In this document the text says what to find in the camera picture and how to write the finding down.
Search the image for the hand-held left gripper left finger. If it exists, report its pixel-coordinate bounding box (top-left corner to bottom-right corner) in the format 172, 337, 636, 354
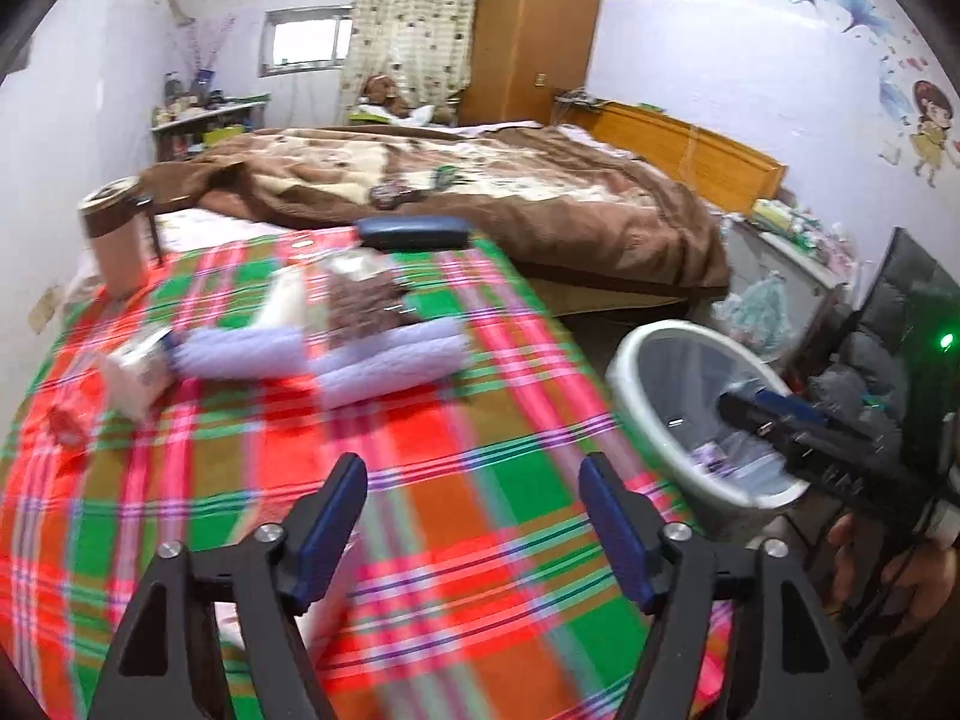
88, 452, 368, 720

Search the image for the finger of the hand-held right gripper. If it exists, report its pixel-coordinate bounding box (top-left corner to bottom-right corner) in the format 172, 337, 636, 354
718, 394, 927, 522
754, 388, 901, 455

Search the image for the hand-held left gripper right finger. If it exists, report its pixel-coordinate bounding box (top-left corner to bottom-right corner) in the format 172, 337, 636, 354
579, 452, 863, 720

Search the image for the white round trash bin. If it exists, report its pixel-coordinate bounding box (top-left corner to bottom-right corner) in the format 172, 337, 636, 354
606, 320, 815, 533

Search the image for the person's right hand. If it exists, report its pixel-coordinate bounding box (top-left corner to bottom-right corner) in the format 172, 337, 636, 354
827, 512, 960, 638

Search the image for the pale plastic bag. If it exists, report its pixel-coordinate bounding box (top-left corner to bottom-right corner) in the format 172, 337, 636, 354
711, 274, 794, 357

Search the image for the white cabinet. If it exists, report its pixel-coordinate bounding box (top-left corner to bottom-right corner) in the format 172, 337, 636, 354
720, 199, 863, 361

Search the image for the plaid bed cloth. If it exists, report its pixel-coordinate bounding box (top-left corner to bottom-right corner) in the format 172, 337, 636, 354
0, 229, 732, 720

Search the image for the beige mattress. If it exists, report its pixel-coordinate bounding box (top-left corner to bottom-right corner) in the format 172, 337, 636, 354
525, 270, 695, 317

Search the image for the brown snack wrapper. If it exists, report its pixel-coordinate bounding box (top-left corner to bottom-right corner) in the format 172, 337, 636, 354
322, 270, 421, 331

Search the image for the cream tissue packet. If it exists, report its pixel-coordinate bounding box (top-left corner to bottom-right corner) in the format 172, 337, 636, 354
251, 270, 310, 338

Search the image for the white small carton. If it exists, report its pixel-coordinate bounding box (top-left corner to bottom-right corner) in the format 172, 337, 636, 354
97, 326, 181, 421

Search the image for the brown plush blanket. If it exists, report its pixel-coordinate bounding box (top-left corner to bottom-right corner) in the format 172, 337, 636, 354
139, 122, 732, 295

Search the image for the clear plastic packet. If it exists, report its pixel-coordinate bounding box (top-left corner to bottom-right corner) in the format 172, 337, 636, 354
322, 251, 391, 278

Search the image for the wooden headboard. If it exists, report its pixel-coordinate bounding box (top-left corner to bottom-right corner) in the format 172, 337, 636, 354
559, 100, 788, 217

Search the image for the small red packet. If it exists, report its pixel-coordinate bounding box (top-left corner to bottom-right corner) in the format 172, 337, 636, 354
46, 403, 87, 451

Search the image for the dark blue glasses case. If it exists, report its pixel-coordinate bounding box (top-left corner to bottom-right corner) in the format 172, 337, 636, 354
355, 215, 470, 251

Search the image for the white floral bed sheet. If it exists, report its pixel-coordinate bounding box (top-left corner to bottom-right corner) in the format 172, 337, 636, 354
154, 208, 290, 242

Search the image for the crushed dark can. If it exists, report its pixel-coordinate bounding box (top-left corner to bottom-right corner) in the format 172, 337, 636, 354
369, 181, 421, 208

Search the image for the beige brown tumbler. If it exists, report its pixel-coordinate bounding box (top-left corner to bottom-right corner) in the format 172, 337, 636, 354
79, 176, 164, 297

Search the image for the brown teddy bear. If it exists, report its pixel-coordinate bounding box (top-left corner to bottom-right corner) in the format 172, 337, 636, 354
356, 75, 413, 121

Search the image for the wooden wardrobe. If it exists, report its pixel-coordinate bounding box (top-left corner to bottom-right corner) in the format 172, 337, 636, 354
459, 0, 608, 127

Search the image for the window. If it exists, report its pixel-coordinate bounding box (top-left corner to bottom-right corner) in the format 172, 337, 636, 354
259, 7, 355, 77

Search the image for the vase of purple branches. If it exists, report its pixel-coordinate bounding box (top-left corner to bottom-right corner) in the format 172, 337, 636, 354
169, 11, 237, 102

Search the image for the patterned cream curtain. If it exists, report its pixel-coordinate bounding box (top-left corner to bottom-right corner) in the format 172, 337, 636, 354
339, 0, 481, 121

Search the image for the cartoon girl wall sticker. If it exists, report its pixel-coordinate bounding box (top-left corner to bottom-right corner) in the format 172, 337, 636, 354
877, 56, 960, 188

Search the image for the blue dolphin wall sticker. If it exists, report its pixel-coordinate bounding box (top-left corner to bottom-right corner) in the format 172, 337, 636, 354
786, 0, 901, 35

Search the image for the cluttered wall shelf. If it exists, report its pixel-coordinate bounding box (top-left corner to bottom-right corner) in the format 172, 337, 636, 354
150, 94, 271, 162

